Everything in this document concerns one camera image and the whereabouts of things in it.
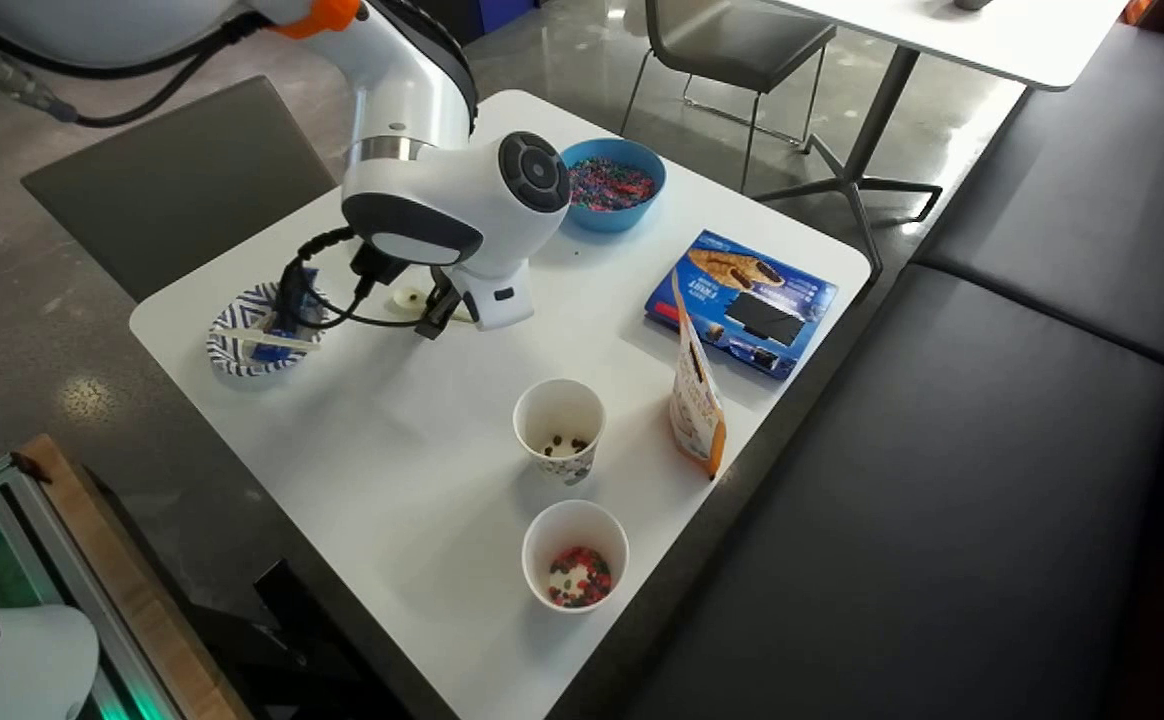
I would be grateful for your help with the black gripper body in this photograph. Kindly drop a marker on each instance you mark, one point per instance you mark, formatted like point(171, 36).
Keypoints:
point(436, 311)

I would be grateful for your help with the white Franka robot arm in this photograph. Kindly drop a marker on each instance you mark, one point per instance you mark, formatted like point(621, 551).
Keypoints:
point(446, 184)

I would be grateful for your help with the white paper cup with beans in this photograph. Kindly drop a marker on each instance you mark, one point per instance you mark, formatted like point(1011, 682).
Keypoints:
point(553, 402)

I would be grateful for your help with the blue plastic bowl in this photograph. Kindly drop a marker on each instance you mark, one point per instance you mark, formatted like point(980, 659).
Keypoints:
point(607, 220)

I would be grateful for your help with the patterned paper bowl with packets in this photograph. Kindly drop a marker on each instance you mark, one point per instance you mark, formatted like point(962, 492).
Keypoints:
point(225, 342)

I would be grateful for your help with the white paper cup with candies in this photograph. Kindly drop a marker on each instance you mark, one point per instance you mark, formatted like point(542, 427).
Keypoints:
point(544, 534)

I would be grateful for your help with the dark blue packet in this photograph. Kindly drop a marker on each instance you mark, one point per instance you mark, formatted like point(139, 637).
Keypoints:
point(300, 303)

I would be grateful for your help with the colourful candies heap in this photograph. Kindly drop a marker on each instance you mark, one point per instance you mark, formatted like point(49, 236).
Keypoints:
point(614, 184)

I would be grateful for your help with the orange snack pouch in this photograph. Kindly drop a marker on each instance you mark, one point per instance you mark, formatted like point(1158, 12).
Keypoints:
point(695, 402)

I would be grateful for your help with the dark cabinet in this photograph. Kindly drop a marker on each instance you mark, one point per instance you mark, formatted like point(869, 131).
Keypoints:
point(484, 22)

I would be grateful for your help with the blue cookie box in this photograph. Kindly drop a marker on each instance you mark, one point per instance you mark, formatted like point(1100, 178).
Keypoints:
point(740, 303)

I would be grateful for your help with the dark chair with metal legs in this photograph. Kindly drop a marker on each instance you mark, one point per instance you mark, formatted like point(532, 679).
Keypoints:
point(740, 42)

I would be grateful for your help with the wooden board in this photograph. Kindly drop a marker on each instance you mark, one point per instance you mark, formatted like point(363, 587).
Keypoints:
point(126, 574)

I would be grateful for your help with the white and black cap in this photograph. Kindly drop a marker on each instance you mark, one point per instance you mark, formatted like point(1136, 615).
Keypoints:
point(35, 666)

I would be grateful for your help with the long black bench cushion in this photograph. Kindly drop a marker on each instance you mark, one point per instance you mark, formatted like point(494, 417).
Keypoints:
point(942, 505)

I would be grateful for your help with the white side table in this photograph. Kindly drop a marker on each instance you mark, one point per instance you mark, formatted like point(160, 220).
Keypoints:
point(1006, 34)

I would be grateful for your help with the short black bench cushion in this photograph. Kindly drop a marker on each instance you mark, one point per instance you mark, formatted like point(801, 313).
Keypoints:
point(1087, 184)

